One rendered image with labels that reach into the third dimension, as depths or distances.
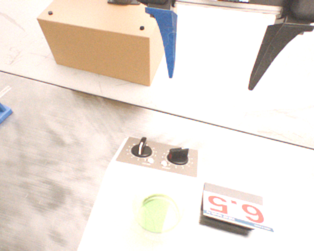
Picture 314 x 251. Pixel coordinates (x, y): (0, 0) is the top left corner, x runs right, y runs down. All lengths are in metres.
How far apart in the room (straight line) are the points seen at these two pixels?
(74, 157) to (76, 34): 0.23
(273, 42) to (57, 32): 0.38
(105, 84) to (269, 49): 0.34
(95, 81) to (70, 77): 0.05
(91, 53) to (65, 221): 0.31
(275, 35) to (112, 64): 0.32
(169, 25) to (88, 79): 0.31
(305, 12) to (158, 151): 0.25
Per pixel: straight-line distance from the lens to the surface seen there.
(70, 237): 0.41
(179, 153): 0.37
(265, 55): 0.29
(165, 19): 0.27
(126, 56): 0.49
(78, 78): 0.56
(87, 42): 0.51
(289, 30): 0.28
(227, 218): 0.37
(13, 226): 0.44
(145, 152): 0.37
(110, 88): 0.53
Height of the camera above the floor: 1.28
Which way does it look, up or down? 56 degrees down
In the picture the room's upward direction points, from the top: 2 degrees clockwise
